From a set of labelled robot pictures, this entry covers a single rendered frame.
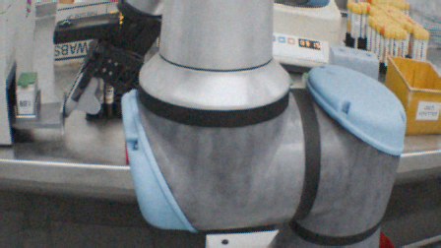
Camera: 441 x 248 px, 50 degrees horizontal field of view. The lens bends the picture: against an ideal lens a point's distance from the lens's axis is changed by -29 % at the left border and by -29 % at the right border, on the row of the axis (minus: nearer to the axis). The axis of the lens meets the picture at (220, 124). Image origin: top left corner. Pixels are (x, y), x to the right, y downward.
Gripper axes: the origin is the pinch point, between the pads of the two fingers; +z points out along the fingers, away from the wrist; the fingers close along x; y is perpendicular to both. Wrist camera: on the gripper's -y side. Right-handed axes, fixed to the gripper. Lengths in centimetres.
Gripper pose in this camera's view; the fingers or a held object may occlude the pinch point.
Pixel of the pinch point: (65, 107)
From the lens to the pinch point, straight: 90.3
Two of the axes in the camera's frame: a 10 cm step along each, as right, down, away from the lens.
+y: 8.2, 4.1, 3.9
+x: -1.3, -5.3, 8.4
